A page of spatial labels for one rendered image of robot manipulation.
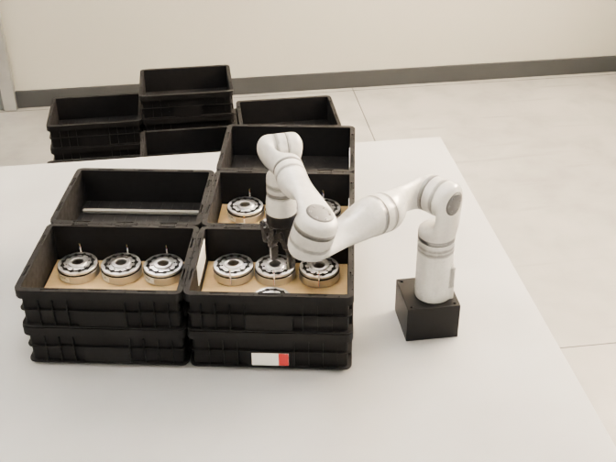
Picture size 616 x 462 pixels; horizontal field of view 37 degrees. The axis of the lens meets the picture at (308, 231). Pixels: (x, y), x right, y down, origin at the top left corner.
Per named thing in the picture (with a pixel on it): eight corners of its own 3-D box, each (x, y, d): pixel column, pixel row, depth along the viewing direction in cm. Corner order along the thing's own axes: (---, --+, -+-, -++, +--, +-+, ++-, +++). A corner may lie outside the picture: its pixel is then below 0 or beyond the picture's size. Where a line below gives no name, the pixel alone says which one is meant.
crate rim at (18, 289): (201, 233, 240) (200, 225, 239) (182, 302, 215) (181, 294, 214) (49, 230, 242) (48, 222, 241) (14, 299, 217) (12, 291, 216)
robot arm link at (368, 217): (303, 272, 190) (384, 243, 207) (317, 236, 185) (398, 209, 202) (275, 247, 194) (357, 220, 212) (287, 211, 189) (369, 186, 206)
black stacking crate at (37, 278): (203, 263, 246) (199, 227, 239) (184, 334, 221) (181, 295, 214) (55, 260, 247) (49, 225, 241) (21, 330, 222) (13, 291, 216)
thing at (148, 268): (185, 255, 241) (185, 253, 240) (179, 278, 232) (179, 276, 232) (148, 254, 241) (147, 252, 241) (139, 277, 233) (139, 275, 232)
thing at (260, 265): (254, 278, 232) (254, 276, 232) (256, 255, 240) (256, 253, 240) (294, 278, 232) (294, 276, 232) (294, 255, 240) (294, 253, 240)
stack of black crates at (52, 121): (149, 158, 437) (142, 92, 419) (148, 189, 412) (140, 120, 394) (63, 164, 433) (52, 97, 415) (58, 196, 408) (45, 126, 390)
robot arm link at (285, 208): (315, 206, 226) (316, 184, 223) (282, 223, 220) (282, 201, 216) (290, 192, 232) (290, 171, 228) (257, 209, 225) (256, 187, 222)
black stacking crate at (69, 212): (216, 205, 271) (214, 171, 265) (203, 263, 246) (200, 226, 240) (83, 203, 272) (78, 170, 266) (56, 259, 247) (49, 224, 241)
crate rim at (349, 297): (182, 302, 215) (181, 294, 214) (201, 233, 240) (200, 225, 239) (354, 306, 214) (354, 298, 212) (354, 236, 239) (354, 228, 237)
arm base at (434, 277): (445, 280, 240) (450, 225, 231) (455, 302, 232) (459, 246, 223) (411, 283, 239) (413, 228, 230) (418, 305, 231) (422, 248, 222)
